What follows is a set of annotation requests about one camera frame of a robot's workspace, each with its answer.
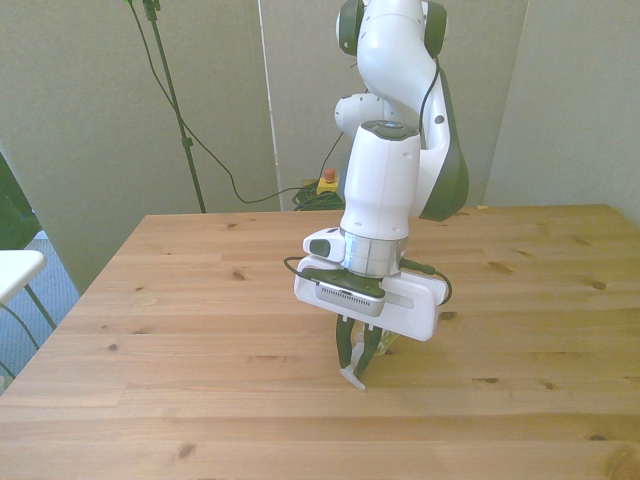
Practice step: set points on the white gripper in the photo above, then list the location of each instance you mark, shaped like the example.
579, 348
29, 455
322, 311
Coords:
412, 305

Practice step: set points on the clear sanitizer pump bottle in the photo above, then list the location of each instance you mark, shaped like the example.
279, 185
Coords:
356, 377

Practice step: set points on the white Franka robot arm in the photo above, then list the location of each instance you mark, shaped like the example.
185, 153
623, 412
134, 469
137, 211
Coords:
385, 175

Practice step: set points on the yellow emergency stop button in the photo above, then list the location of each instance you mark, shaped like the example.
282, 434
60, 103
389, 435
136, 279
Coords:
328, 184

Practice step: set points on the white folding side table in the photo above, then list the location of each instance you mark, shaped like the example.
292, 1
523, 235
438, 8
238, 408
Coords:
17, 270

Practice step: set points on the dark object behind side table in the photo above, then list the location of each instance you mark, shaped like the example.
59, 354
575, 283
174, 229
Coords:
12, 210

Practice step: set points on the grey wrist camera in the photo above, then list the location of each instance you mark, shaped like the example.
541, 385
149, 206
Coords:
350, 297

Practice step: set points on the white vertical wall trim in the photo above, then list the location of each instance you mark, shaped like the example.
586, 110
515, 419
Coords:
270, 100

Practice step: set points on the black camera stand pole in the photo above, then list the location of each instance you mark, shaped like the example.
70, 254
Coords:
172, 95

